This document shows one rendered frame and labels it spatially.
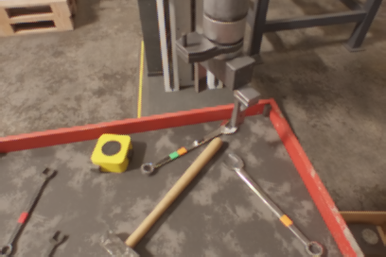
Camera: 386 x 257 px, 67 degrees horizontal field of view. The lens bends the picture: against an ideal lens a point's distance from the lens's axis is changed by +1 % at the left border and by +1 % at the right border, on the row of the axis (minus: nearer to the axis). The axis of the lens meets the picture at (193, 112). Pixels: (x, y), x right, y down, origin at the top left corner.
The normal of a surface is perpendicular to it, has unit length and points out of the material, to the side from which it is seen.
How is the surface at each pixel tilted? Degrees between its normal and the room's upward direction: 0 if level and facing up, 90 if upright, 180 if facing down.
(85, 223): 0
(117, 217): 0
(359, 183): 0
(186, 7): 90
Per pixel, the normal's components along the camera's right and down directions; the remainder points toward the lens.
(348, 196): 0.00, -0.70
